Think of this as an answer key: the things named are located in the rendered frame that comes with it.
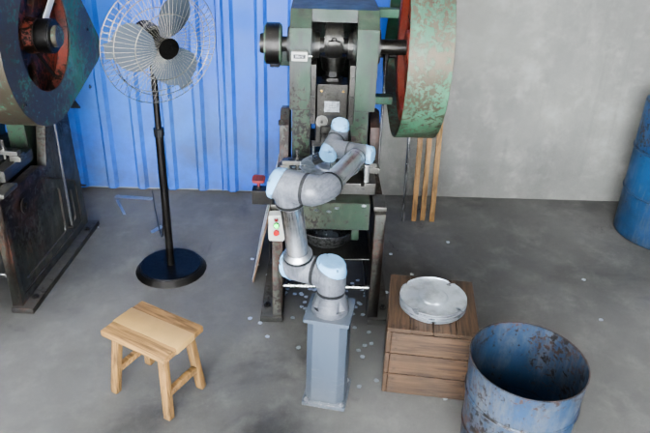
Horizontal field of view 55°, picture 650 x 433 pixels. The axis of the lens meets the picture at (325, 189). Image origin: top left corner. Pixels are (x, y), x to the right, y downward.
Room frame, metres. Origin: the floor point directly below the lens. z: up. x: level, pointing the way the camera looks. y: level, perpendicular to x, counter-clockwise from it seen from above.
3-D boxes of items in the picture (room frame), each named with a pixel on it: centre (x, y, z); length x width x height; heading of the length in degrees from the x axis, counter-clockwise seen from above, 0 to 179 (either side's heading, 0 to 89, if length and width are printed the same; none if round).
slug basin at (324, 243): (2.86, -0.02, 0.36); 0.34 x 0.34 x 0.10
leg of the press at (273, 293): (2.99, 0.25, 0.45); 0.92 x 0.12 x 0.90; 1
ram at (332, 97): (2.81, -0.02, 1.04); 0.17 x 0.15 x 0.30; 1
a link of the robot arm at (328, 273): (2.06, -0.03, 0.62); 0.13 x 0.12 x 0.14; 68
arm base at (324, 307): (2.06, -0.04, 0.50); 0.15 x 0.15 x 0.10
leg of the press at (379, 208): (3.00, -0.28, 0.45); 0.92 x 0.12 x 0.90; 1
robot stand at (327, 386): (2.06, -0.04, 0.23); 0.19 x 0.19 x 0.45; 80
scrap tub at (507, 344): (1.77, -0.75, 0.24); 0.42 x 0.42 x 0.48
